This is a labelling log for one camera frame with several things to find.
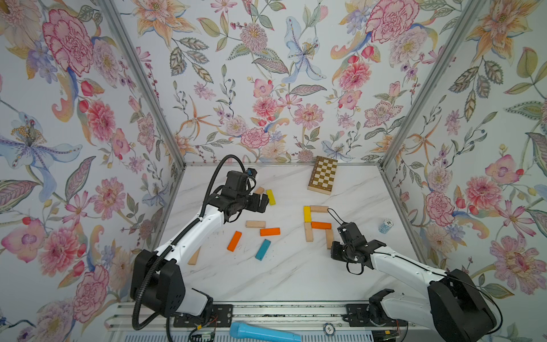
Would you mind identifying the natural wood block diagonal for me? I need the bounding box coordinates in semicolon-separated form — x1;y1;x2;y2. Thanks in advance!
325;229;334;250

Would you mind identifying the yellow block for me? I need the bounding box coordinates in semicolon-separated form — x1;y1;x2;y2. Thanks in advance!
303;206;312;223
266;190;276;206

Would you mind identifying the orange block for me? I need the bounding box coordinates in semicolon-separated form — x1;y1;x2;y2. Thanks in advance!
260;227;281;237
311;222;332;230

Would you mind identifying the natural wood block top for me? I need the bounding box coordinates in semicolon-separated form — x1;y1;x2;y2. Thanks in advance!
310;206;329;213

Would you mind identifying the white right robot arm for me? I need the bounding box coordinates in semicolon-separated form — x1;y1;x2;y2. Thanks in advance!
330;222;503;341

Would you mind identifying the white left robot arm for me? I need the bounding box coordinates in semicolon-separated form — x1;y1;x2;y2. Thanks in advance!
130;168;269;330

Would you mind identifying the blue poker chip stack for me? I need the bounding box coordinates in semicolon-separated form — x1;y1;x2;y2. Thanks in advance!
378;219;394;235

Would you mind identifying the orange block diagonal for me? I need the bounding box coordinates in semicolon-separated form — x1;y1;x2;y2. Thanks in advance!
226;231;242;252

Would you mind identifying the teal block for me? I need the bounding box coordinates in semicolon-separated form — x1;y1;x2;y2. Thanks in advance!
255;239;272;261

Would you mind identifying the wooden chessboard box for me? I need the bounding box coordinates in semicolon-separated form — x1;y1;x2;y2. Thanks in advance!
307;156;338;195

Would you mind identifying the blue microphone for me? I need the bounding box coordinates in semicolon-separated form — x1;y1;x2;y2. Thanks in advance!
229;322;302;342

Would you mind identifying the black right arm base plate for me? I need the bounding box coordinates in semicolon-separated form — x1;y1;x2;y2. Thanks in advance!
342;289;407;327

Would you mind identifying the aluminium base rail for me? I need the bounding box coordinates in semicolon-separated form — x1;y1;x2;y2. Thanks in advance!
105;301;397;333

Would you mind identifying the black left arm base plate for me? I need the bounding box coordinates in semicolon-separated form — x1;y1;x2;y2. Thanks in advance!
172;304;234;329

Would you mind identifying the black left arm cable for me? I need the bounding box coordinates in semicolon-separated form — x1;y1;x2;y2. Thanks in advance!
131;154;249;342

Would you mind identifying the aluminium left corner post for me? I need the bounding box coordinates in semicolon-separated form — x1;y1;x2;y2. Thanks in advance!
98;0;186;171

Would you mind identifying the aluminium corner post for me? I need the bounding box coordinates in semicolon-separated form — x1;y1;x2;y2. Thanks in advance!
378;0;482;171
98;0;186;171

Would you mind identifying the aluminium right corner post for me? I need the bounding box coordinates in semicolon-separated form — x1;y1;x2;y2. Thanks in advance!
378;0;482;171

